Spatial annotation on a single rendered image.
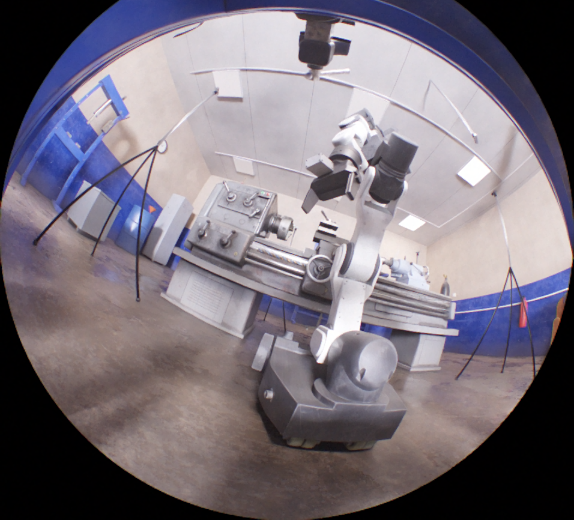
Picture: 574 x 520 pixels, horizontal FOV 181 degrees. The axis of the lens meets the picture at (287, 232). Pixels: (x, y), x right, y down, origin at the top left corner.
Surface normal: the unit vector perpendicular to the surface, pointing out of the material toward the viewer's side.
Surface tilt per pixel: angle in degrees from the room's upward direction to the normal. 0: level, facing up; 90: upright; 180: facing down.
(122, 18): 90
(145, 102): 90
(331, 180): 164
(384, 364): 76
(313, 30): 180
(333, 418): 90
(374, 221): 116
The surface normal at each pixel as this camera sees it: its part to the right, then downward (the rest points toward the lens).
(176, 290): 0.04, -0.37
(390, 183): -0.29, 0.67
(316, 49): -0.32, 0.88
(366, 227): -0.13, 0.05
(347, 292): 0.09, -0.58
